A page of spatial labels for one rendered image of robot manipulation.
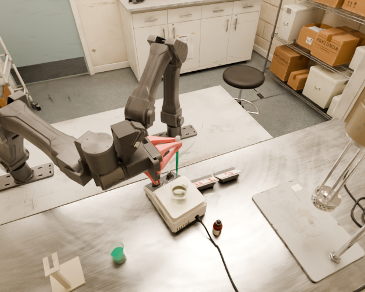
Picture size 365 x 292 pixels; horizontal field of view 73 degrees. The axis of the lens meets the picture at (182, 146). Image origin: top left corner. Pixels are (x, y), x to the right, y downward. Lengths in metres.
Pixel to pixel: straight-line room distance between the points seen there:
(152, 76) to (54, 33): 2.78
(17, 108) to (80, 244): 0.43
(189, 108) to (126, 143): 0.80
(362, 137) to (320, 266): 0.41
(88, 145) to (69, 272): 0.44
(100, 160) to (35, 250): 0.49
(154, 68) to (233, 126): 0.54
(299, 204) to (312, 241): 0.13
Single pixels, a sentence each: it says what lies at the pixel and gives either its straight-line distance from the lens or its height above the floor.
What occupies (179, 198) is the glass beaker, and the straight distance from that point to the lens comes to 0.72.
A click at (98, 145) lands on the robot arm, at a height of 1.32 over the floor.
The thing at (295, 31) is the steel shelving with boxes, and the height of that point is 0.66.
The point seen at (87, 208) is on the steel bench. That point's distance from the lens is 0.91.
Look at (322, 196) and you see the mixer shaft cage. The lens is 0.77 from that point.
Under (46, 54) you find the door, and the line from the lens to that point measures 3.56.
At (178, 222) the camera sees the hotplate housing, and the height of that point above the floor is 0.96.
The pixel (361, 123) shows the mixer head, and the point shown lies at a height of 1.33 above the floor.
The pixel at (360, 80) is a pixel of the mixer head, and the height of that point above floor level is 1.40.
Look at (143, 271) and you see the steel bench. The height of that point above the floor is 0.90.
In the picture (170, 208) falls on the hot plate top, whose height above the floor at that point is 0.99.
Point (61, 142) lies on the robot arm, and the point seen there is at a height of 1.27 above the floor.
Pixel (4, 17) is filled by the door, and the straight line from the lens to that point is 3.46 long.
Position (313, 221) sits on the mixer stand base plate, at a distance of 0.92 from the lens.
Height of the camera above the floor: 1.63
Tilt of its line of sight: 44 degrees down
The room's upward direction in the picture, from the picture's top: straight up
